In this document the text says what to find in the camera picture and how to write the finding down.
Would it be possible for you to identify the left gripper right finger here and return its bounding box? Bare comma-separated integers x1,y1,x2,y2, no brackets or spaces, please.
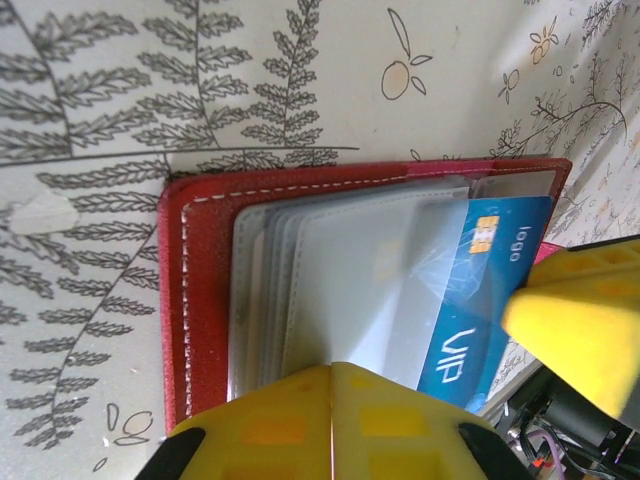
331,363,539,480

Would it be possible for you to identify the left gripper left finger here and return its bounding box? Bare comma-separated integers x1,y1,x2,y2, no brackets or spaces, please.
132,363,334,480

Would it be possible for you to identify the blue VIP card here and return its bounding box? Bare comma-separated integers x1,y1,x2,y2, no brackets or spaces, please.
417,194,556,416

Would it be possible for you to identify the red leather card holder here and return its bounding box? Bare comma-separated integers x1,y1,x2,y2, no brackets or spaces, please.
157,157,574,436

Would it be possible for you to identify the floral patterned tablecloth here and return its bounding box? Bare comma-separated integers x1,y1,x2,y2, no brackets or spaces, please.
0,0,640,480

